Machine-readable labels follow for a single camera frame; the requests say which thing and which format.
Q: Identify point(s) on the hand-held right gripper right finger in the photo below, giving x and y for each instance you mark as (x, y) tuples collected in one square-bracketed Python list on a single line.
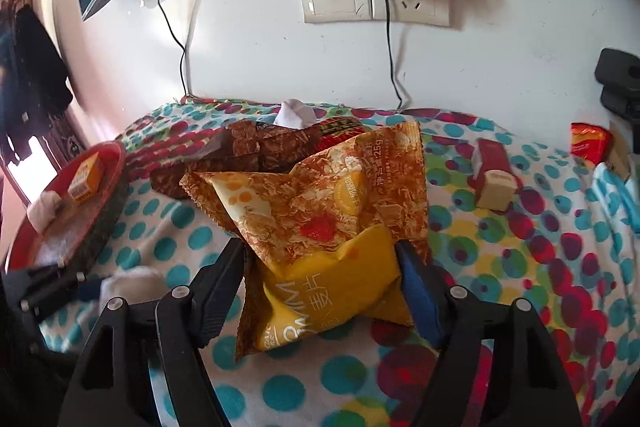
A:
[(421, 299)]

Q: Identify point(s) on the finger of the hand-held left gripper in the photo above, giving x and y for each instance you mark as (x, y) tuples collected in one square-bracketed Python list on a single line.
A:
[(55, 299), (35, 279)]

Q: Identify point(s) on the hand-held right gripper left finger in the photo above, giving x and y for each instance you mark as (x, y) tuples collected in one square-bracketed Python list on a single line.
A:
[(220, 294)]

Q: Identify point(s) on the white balled sock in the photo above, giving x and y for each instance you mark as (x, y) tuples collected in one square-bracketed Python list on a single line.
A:
[(135, 284)]

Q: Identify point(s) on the red round tray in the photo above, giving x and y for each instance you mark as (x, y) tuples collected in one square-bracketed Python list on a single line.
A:
[(102, 227)]

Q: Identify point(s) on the yellow oat snack packet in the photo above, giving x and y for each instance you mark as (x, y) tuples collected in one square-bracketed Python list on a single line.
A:
[(310, 217)]

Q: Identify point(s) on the small white rolled sock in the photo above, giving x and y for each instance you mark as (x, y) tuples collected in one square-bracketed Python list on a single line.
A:
[(44, 211)]

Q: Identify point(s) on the polka-dot blanket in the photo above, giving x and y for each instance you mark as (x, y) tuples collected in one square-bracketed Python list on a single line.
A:
[(500, 257)]

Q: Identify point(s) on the small yellow box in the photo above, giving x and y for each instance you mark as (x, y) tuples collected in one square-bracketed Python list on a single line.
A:
[(86, 179)]

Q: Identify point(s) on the red and beige box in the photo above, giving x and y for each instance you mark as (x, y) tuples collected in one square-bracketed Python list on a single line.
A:
[(492, 192)]

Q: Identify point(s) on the brown oat snack packet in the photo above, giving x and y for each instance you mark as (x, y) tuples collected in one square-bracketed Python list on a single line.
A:
[(240, 144)]

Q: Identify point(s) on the red snack packet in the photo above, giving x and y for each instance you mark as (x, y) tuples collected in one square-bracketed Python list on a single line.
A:
[(341, 134)]

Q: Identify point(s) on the dark hanging clothes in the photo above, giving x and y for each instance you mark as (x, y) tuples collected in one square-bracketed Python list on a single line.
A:
[(35, 57)]

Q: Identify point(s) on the red foil packet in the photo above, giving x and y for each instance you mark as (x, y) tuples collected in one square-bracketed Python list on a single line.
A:
[(590, 142)]

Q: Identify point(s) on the cardboard box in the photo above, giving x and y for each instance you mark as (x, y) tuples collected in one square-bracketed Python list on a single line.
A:
[(617, 157)]

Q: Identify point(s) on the black clamp mount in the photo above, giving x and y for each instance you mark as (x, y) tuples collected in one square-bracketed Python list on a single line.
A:
[(617, 72)]

